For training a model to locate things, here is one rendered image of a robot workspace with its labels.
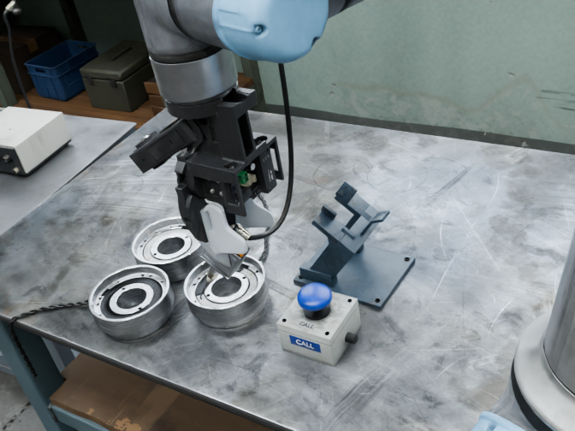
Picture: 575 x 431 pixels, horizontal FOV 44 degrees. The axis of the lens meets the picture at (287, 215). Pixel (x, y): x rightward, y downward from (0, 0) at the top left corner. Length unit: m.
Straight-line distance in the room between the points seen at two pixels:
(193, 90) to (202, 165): 0.08
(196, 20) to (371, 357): 0.44
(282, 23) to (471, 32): 1.90
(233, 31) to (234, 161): 0.18
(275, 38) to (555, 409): 0.31
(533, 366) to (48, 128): 1.33
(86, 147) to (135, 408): 0.69
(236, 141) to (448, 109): 1.93
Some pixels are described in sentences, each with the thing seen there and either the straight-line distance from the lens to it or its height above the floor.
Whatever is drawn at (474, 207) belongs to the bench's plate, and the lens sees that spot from 1.03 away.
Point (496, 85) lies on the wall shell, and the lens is 2.45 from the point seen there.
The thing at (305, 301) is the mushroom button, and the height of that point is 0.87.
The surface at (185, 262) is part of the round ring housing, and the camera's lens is 0.96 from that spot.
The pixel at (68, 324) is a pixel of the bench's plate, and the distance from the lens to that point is 0.99.
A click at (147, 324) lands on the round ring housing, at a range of 0.90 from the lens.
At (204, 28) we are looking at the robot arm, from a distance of 0.56.
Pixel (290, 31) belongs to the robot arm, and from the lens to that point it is 0.53.
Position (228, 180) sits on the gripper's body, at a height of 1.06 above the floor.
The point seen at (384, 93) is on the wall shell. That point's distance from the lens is 2.62.
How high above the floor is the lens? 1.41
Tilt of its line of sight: 35 degrees down
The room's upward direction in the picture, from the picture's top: 11 degrees counter-clockwise
